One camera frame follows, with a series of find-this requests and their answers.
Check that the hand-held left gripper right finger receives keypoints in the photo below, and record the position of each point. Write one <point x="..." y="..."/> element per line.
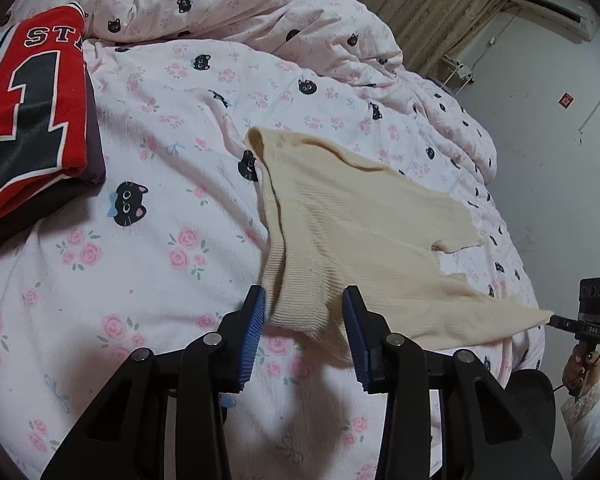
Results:
<point x="356" y="340"/>

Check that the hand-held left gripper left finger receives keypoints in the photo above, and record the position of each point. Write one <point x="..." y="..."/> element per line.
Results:
<point x="252" y="340"/>

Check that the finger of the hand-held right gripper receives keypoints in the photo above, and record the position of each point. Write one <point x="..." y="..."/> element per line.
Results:
<point x="564" y="322"/>

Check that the beige ribbed knit top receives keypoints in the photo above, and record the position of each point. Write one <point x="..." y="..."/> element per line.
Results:
<point x="355" y="220"/>

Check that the person's right hand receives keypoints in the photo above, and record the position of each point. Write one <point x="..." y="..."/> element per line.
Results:
<point x="575" y="372"/>

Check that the person's dark clothed leg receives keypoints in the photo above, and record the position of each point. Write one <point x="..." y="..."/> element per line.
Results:
<point x="530" y="410"/>

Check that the pink cat-print duvet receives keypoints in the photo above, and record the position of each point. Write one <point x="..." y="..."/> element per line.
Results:
<point x="180" y="260"/>

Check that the pale tape strip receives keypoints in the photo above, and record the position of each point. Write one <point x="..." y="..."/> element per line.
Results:
<point x="592" y="113"/>

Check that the dark folded garment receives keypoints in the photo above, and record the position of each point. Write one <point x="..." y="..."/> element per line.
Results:
<point x="40" y="215"/>

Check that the white shelf rack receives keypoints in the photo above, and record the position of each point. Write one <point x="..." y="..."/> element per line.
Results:
<point x="460" y="67"/>

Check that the white air conditioner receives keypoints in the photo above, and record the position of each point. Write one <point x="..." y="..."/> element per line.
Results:
<point x="555" y="5"/>

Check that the red jersey with black number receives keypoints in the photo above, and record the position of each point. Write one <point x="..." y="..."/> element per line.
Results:
<point x="30" y="110"/>

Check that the beige patterned curtain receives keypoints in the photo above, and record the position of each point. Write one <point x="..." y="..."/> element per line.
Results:
<point x="405" y="0"/>

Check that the red wall sticker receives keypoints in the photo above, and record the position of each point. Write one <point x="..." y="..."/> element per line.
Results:
<point x="566" y="100"/>

